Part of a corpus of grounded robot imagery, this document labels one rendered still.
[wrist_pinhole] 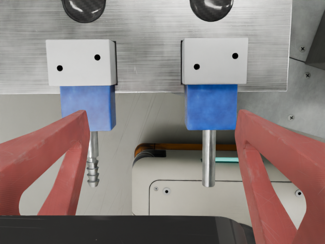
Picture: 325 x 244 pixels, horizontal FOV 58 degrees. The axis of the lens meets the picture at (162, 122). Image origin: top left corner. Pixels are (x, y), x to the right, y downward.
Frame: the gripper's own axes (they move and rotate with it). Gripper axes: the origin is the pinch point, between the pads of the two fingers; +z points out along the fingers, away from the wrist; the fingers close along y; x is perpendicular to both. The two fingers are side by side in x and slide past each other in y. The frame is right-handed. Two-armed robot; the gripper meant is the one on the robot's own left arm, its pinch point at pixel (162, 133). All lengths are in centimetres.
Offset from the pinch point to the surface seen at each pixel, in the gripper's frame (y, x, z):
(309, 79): -15.8, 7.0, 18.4
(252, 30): -7.8, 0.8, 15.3
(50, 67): 8.9, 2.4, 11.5
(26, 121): 53, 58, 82
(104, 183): 23, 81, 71
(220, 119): -5.0, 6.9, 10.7
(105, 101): 4.9, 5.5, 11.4
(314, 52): -15.4, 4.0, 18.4
